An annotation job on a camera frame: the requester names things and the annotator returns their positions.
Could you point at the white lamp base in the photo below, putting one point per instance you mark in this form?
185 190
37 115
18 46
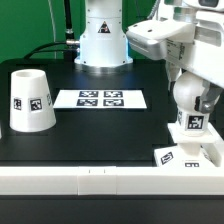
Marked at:
197 151

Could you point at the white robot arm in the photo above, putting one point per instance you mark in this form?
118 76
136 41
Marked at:
104 44

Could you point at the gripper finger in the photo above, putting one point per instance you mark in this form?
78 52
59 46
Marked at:
205 103

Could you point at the white lamp bulb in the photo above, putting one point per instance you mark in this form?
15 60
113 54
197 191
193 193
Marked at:
187 89

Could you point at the white marker sheet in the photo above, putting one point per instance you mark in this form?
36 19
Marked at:
100 99

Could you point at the white lamp shade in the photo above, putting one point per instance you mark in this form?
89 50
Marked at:
31 108

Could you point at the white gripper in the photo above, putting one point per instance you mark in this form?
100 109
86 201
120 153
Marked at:
189 34

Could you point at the white front wall bar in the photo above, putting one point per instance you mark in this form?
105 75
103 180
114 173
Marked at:
110 181

